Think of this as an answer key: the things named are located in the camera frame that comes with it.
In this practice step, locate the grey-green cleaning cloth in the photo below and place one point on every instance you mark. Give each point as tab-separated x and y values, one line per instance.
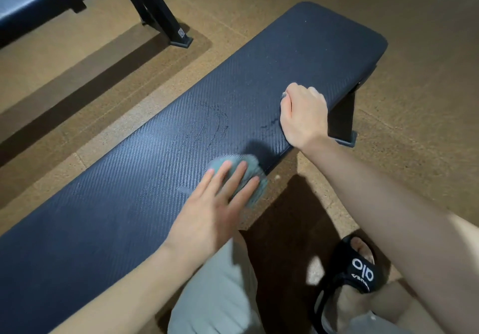
253	169

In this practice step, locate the light grey shorts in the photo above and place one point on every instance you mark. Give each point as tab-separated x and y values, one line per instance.
217	296

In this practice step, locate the person's left forearm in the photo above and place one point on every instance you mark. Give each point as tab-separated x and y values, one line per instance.
127	294

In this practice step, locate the person's right forearm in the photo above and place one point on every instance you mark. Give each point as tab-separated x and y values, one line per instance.
393	225

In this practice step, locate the person's left middle finger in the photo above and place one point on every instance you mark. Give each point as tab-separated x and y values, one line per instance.
236	180

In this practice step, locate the person's right hand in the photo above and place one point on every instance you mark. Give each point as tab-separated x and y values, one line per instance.
305	118

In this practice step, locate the black slide sandal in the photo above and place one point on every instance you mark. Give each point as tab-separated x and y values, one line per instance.
355	270

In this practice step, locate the person's right thumb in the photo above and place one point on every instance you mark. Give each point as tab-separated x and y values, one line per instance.
286	115

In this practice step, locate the person's left hand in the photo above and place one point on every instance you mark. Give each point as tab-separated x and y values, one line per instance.
207	225

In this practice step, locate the person's left little finger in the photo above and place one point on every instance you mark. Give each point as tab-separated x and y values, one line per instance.
202	187

